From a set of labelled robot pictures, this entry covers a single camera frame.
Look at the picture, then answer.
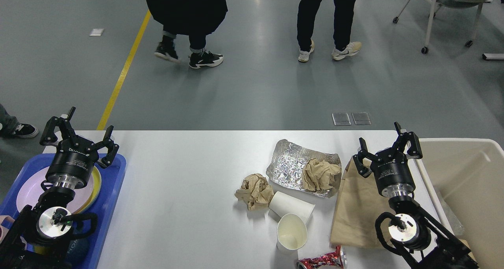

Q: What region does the dark teal HOME mug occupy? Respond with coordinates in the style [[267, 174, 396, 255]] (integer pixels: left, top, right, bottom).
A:
[[33, 232, 90, 266]]

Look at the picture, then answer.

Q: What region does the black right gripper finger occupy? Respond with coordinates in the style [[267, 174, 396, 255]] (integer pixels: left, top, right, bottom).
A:
[[352, 137, 378, 178], [392, 122, 423, 160]]

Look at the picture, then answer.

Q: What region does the white paper cup lying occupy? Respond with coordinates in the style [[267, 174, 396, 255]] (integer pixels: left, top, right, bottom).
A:
[[269, 191, 315, 224]]

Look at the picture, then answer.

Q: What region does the grey bar on floor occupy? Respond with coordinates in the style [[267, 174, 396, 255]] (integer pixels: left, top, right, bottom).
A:
[[482, 52, 504, 61]]

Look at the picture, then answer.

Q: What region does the metal floor plate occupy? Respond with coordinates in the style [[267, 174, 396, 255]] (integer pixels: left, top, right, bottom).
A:
[[352, 112, 372, 125], [332, 112, 352, 126]]

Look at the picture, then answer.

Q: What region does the crumpled brown paper ball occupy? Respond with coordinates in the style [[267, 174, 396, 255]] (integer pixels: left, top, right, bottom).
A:
[[235, 173, 274, 210]]

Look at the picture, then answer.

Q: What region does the beige plastic bin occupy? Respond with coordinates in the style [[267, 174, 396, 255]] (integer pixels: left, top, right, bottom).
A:
[[420, 138, 504, 269]]

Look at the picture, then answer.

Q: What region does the right metal floor plate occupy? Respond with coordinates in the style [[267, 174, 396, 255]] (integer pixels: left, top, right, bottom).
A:
[[352, 112, 372, 125]]

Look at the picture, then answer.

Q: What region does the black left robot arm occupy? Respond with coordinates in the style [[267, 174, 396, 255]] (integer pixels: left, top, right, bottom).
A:
[[0, 106, 119, 269]]

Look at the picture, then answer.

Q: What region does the left metal floor plate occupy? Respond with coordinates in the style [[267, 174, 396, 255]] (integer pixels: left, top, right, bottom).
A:
[[332, 112, 352, 126]]

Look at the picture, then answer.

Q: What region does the brown paper bag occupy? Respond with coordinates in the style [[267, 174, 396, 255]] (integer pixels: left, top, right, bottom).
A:
[[329, 159, 393, 249]]

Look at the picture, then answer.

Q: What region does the yellow-green plate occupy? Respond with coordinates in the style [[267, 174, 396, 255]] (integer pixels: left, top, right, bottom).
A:
[[74, 166, 102, 213]]

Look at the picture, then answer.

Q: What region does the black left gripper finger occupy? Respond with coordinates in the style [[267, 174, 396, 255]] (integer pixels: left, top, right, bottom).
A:
[[39, 106, 77, 147], [93, 125, 119, 169]]

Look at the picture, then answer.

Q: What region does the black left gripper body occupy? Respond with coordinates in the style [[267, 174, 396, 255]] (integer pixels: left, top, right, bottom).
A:
[[46, 145, 99, 189]]

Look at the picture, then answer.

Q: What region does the blue plastic tray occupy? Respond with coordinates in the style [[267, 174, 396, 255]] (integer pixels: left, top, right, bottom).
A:
[[0, 154, 126, 269]]

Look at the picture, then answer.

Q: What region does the brown paper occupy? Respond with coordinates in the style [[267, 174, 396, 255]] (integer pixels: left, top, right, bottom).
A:
[[301, 158, 342, 192]]

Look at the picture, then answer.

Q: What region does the crushed red can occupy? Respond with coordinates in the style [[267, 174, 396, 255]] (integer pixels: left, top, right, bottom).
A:
[[295, 245, 348, 269]]

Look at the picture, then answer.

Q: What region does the person in tan sneakers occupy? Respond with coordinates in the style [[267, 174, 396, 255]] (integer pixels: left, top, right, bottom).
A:
[[296, 0, 362, 63]]

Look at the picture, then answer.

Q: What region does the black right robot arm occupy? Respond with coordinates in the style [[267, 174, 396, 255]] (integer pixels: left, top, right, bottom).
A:
[[352, 122, 479, 269]]

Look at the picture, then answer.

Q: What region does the pink HOME mug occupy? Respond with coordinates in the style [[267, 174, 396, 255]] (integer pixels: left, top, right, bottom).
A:
[[0, 215, 15, 242]]

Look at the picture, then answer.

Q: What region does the pink plate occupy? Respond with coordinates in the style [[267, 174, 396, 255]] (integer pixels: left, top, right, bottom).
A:
[[16, 167, 93, 214]]

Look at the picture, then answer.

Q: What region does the aluminium foil sheet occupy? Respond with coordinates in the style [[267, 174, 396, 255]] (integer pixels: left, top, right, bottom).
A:
[[266, 139, 341, 199]]

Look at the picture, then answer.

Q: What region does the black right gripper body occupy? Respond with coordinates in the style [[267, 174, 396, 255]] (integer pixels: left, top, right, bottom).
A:
[[371, 150, 415, 198]]

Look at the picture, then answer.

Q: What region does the person in black coat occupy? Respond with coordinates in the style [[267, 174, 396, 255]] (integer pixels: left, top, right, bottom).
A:
[[146, 0, 228, 69]]

